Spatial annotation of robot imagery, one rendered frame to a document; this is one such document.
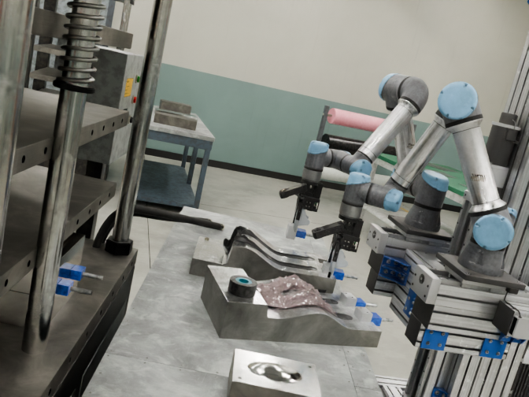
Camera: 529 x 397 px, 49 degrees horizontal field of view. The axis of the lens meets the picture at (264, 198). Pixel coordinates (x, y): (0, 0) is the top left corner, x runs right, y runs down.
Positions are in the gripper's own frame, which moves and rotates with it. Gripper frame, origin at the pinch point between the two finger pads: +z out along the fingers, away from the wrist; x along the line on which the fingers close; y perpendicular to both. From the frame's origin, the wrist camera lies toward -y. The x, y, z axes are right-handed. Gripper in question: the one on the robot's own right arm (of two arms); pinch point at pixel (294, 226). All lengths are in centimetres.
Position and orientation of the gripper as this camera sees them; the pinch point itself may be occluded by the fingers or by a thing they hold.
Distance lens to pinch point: 233.4
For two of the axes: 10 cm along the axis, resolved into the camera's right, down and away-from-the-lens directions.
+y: 9.8, 2.1, 0.6
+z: -2.2, 9.5, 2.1
